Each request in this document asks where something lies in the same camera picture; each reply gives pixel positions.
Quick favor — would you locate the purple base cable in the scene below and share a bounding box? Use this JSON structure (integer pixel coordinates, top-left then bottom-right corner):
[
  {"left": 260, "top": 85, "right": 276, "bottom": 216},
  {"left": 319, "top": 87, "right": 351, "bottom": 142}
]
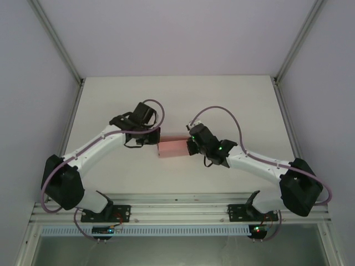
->
[
  {"left": 260, "top": 209, "right": 284, "bottom": 243},
  {"left": 73, "top": 207, "right": 101, "bottom": 243}
]

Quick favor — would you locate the light blue slotted cable duct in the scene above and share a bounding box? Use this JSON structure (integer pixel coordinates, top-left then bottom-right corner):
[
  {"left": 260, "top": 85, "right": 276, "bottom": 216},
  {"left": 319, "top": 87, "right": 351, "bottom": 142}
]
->
[{"left": 40, "top": 224, "right": 250, "bottom": 237}]

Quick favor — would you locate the small circuit board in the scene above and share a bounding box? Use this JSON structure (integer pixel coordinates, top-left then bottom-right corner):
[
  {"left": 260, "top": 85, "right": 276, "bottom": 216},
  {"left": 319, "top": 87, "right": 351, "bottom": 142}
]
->
[
  {"left": 248, "top": 224, "right": 274, "bottom": 237},
  {"left": 92, "top": 226, "right": 124, "bottom": 237}
]

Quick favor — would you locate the aluminium mounting rail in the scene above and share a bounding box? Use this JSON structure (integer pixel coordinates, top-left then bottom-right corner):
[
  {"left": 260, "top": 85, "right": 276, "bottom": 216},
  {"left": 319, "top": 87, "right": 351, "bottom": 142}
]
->
[{"left": 29, "top": 193, "right": 332, "bottom": 224}]

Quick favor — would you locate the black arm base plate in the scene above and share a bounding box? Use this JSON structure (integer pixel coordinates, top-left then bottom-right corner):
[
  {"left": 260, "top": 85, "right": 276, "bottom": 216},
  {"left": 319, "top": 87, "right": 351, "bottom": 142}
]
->
[
  {"left": 80, "top": 204, "right": 131, "bottom": 223},
  {"left": 227, "top": 203, "right": 279, "bottom": 222}
]

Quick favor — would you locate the aluminium frame leg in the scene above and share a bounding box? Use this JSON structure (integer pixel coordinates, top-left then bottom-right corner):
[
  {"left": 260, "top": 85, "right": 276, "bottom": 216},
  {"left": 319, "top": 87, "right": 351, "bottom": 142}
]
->
[
  {"left": 15, "top": 223, "right": 42, "bottom": 266},
  {"left": 316, "top": 221, "right": 343, "bottom": 266}
]

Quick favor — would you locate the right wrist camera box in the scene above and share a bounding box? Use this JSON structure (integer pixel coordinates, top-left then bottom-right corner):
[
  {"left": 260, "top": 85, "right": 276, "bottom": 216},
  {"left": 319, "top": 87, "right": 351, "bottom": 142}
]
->
[{"left": 185, "top": 119, "right": 201, "bottom": 131}]

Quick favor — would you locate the pink paper box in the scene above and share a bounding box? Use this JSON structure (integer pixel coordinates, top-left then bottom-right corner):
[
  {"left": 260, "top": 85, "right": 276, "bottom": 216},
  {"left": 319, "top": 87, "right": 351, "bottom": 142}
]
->
[{"left": 156, "top": 135, "right": 192, "bottom": 159}]

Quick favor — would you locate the aluminium table side rail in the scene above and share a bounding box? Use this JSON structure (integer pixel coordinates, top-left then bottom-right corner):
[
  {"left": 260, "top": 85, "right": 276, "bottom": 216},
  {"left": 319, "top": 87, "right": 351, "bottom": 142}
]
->
[
  {"left": 45, "top": 79, "right": 85, "bottom": 201},
  {"left": 271, "top": 77, "right": 315, "bottom": 201}
]

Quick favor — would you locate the aluminium frame post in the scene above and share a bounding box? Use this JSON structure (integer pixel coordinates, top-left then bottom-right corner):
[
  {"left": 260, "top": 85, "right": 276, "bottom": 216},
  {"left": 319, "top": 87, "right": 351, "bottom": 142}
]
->
[
  {"left": 29, "top": 0, "right": 84, "bottom": 84},
  {"left": 273, "top": 0, "right": 327, "bottom": 84}
]

